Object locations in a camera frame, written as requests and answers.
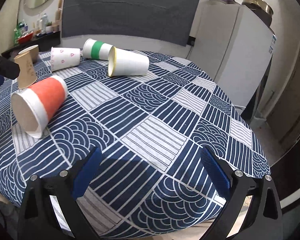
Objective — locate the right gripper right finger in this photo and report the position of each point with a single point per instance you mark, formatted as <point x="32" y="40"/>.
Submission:
<point x="264" y="216"/>

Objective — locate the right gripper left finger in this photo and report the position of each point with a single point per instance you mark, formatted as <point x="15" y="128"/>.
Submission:
<point x="37" y="218"/>

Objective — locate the white orange paper cup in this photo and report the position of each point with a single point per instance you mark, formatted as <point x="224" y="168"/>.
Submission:
<point x="34" y="106"/>

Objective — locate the brown kraft paper cup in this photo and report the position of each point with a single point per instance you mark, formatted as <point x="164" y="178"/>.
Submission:
<point x="27" y="75"/>

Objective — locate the white cup pink hearts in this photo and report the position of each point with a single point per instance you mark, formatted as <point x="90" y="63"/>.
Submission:
<point x="62" y="58"/>

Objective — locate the white green paper cup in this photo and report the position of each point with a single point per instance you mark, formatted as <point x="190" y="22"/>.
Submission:
<point x="96" y="50"/>

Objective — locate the white yellow-rim paper cup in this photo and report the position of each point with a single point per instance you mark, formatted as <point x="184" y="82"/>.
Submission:
<point x="126" y="63"/>

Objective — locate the red bowl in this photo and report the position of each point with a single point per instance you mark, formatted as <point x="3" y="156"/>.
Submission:
<point x="25" y="38"/>

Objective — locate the green plastic bottle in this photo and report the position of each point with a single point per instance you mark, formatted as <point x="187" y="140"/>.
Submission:
<point x="16" y="36"/>

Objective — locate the dark side shelf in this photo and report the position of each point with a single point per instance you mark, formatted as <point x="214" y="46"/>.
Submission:
<point x="44" y="44"/>

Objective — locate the small potted plant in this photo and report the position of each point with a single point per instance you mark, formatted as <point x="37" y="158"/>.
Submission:
<point x="49" y="28"/>

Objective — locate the white spray bottle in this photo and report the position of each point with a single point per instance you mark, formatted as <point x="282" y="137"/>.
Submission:
<point x="45" y="20"/>

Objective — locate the blue white patterned tablecloth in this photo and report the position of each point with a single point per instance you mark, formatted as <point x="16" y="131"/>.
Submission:
<point x="150" y="130"/>

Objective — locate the white refrigerator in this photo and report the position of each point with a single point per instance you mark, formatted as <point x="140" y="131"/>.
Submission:
<point x="234" y="47"/>

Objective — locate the dark grey covered television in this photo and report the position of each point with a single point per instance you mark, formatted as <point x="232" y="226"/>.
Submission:
<point x="165" y="20"/>

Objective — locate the metal cooking pot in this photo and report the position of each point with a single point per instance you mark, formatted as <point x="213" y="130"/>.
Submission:
<point x="262" y="9"/>

